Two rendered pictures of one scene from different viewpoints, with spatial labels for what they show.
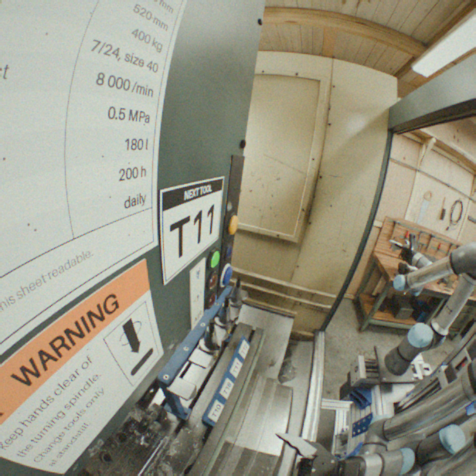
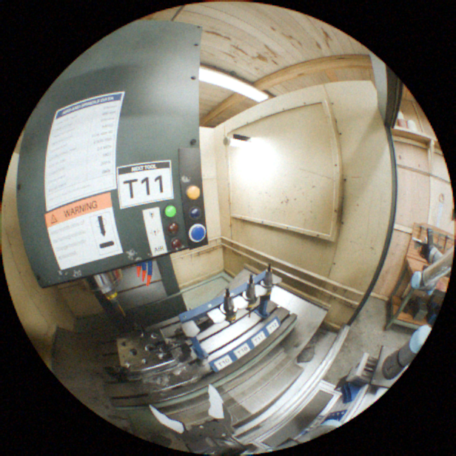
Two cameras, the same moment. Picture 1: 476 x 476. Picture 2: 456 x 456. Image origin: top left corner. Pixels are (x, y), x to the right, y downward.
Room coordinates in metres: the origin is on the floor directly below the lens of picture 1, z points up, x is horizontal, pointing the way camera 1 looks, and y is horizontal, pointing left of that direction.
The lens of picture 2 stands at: (0.07, -0.21, 1.64)
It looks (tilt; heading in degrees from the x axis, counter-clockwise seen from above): 17 degrees down; 39
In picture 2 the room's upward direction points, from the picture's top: 4 degrees counter-clockwise
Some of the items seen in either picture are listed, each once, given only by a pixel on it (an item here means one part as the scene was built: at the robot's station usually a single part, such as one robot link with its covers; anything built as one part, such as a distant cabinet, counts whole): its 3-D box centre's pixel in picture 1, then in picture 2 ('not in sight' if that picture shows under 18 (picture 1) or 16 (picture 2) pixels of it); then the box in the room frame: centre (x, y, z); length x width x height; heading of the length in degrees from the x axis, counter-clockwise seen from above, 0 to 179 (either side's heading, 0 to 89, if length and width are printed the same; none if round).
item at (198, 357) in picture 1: (202, 358); (217, 316); (0.29, 0.05, 1.21); 0.07 x 0.05 x 0.01; 74
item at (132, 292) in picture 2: not in sight; (128, 277); (0.14, 0.72, 1.16); 0.48 x 0.05 x 0.51; 164
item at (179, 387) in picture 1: (183, 389); (190, 329); (0.19, 0.08, 1.21); 0.07 x 0.05 x 0.01; 74
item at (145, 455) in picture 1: (116, 448); (143, 351); (-0.04, 0.29, 0.97); 0.29 x 0.23 x 0.05; 164
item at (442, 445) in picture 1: (443, 446); not in sight; (-0.14, -0.69, 1.20); 0.13 x 0.12 x 0.14; 143
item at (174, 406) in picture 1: (172, 398); (193, 339); (0.20, 0.14, 1.05); 0.10 x 0.05 x 0.30; 74
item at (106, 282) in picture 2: not in sight; (98, 266); (0.01, 0.29, 1.46); 0.16 x 0.16 x 0.12
